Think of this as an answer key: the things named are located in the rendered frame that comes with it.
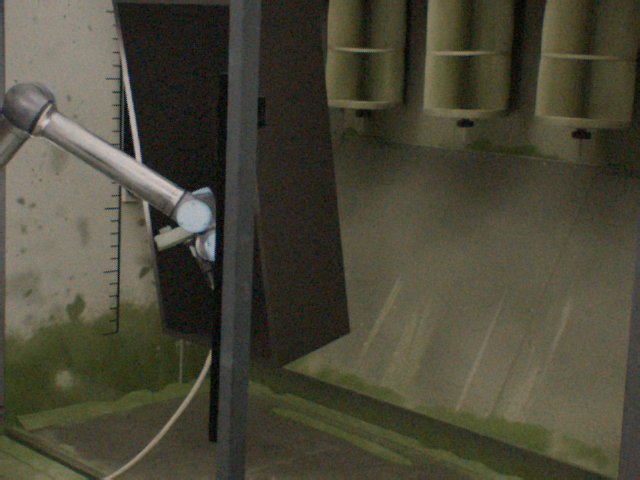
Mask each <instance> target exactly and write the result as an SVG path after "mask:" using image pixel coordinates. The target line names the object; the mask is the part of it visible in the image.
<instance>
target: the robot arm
mask: <svg viewBox="0 0 640 480"><path fill-rule="evenodd" d="M30 137H32V138H37V137H43V138H44V139H46V140H49V141H50V142H52V143H53V144H55V146H57V147H58V148H60V149H61V150H64V151H66V152H67V153H69V154H70V155H72V156H73V157H75V158H77V159H78V160H81V161H82V162H84V164H86V165H87V166H89V167H90V168H92V169H94V170H96V171H98V172H99V173H101V174H103V175H104V176H106V177H107V178H109V179H110V180H113V181H115V182H116V184H118V185H119V186H121V187H123V188H124V189H126V190H127V191H129V192H132V193H133V194H135V195H136V196H138V197H140V198H141V199H143V200H144V201H146V202H147V203H150V204H152V206H153V207H155V208H156V209H158V210H160V211H161V212H163V213H164V214H166V215H167V216H168V217H170V218H172V219H173V220H175V221H177V222H178V223H179V225H180V226H181V227H182V228H183V230H184V231H186V232H189V233H194V235H195V238H192V239H188V240H186V241H185V242H184V243H185V246H186V247H189V248H191V250H192V252H193V255H194V256H195V257H196V258H197V261H198V263H199V264H204V263H206V262H209V263H211V262H215V230H216V200H215V198H214V194H212V192H211V191H210V189H209V188H203V189H201V190H198V191H196V192H193V193H189V192H188V191H186V190H184V189H181V188H180V187H178V186H177V185H175V184H174V183H172V182H169V181H168V179H166V178H165V177H163V176H161V175H160V174H158V173H157V172H155V171H154V170H152V169H149V168H148V167H146V166H145V165H143V164H141V163H140V162H138V161H137V160H135V158H134V157H131V156H129V155H128V154H126V153H125V152H123V151H121V150H120V149H118V148H117V147H115V146H112V145H111V144H109V143H108V142H106V141H105V139H103V138H101V137H100V136H97V135H96V134H94V133H92V132H91V131H89V130H88V129H86V128H85V127H83V126H80V125H79V124H77V122H76V121H74V120H72V119H71V118H69V117H68V116H65V115H64V114H62V113H60V112H59V111H58V108H57V99H56V96H55V94H54V92H52V91H51V90H50V89H49V88H48V86H47V85H45V84H43V83H40V82H28V83H20V84H16V85H14V86H12V87H11V88H10V89H9V90H8V91H6V94H5V96H4V99H3V106H2V107H1V108H0V172H2V171H3V169H4V168H5V167H6V165H7V164H8V163H9V162H10V161H11V159H12V158H13V157H14V156H15V154H16V153H18V152H19V151H20V150H21V147H22V146H23V145H24V144H25V143H26V141H27V140H28V139H29V138H30ZM196 252H197V255H196ZM197 256H198V257H197ZM199 260H200V261H199ZM203 260H204V262H202V261H203Z"/></svg>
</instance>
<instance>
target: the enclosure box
mask: <svg viewBox="0 0 640 480"><path fill-rule="evenodd" d="M112 8H113V13H114V15H115V23H116V29H117V36H118V44H119V50H120V57H121V65H122V72H124V79H125V86H126V93H127V101H128V107H129V114H130V122H131V128H132V135H133V136H134V143H135V150H136V156H137V161H138V162H140V163H141V164H143V165H145V166H146V167H148V168H149V169H152V170H154V171H155V172H157V173H158V174H160V175H161V176H163V177H165V178H166V179H168V181H169V182H172V183H174V184H175V185H177V186H178V187H180V188H181V189H184V190H186V191H188V192H189V193H193V192H196V191H198V190H201V189H203V188H209V189H210V191H211V192H212V194H214V198H215V200H216V194H217V158H218V125H216V102H217V95H218V86H219V73H229V45H230V10H231V0H112ZM258 96H264V97H265V106H266V115H267V116H266V125H265V128H257V141H256V171H255V203H254V233H253V264H252V294H251V324H250V356H249V360H250V361H253V362H256V363H260V364H263V365H267V366H270V367H273V368H277V369H279V368H281V367H283V366H285V365H287V364H289V363H292V362H294V361H296V360H298V359H300V358H302V357H304V355H306V354H308V353H310V352H312V351H314V350H317V349H319V348H321V347H323V346H325V345H327V344H329V343H331V342H333V341H335V340H337V339H339V338H342V337H344V336H346V335H348V334H350V321H349V311H348V300H347V290H346V279H345V268H344V258H343V247H341V237H340V226H339V215H338V205H337V194H336V184H335V173H334V162H333V152H332V141H331V131H330V120H329V109H328V98H327V88H326V77H325V67H324V55H323V45H322V34H321V24H320V12H319V1H318V0H261V18H260V49H259V79H258ZM143 207H144V213H145V220H146V227H147V234H149V241H150V248H151V256H152V262H153V269H154V276H155V284H156V290H157V297H158V305H159V311H160V318H161V326H162V333H163V334H166V335H169V336H172V337H176V338H180V339H183V340H186V341H189V342H192V343H197V344H200V345H203V346H206V347H209V348H211V338H212V301H213V290H212V288H211V286H208V283H207V281H206V277H205V275H204V273H203V272H202V270H201V267H200V265H199V263H198V261H197V258H196V257H195V256H194V255H193V252H192V250H191V248H189V247H186V246H185V245H184V241H183V242H181V243H179V244H176V245H174V246H171V247H168V248H165V249H163V250H158V248H159V247H157V246H156V244H155V237H156V236H159V235H161V234H160V231H159V230H161V228H164V227H166V226H171V228H172V230H175V228H177V227H179V226H180V225H179V223H178V222H177V221H175V220H173V219H172V218H170V217H168V216H167V215H166V214H164V213H163V212H161V211H160V210H158V209H156V208H155V207H153V206H152V204H150V203H147V202H146V201H144V200H143Z"/></svg>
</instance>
